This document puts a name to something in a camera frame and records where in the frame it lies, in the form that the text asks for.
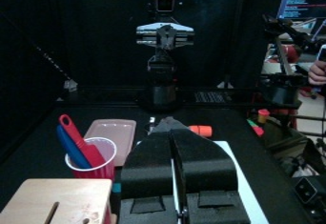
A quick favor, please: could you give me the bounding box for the red plastic cup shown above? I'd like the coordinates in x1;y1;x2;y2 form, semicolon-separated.
64;136;119;182

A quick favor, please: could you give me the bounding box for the black power box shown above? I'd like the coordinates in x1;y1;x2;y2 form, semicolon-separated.
291;174;326;217

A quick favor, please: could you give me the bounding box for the green and red toy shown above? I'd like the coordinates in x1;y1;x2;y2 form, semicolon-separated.
247;119;266;137

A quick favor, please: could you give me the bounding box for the red plastic spatula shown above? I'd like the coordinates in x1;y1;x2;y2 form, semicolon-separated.
57;113;107;169

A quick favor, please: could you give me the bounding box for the person's hand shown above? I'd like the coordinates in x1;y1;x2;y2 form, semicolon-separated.
307;59;326;87

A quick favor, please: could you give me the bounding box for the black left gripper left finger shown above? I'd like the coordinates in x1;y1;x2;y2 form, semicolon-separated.
119;116;178;224

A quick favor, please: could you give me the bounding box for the orange cylindrical toy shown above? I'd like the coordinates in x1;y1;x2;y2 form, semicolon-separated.
188;125;214;138

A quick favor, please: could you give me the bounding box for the red-capped yellow toy bottle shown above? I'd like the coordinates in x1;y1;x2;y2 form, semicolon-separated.
258;108;271;125

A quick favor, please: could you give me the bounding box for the wooden tray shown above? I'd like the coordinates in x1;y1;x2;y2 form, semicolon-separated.
83;118;138;168

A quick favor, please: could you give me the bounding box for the white cutting board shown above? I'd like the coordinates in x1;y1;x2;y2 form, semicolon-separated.
135;140;271;224

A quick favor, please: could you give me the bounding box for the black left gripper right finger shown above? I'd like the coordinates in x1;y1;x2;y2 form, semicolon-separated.
168;116;252;224

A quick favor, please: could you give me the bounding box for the diagonal frame tension cable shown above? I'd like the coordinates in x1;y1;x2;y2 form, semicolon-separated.
31;41;80;92

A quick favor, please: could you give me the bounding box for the black ribbed grille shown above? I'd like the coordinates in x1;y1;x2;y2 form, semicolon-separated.
194;91;227;104

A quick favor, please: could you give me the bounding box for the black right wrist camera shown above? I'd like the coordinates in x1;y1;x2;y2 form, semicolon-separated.
154;0;176;12

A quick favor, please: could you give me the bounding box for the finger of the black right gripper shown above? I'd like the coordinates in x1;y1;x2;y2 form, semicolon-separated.
156;25;168;51
166;24;178;51

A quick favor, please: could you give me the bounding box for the white phone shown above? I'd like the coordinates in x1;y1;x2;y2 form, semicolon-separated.
315;44;326;63

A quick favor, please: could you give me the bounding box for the wooden box with red front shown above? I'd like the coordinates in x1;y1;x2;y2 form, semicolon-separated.
0;178;114;224

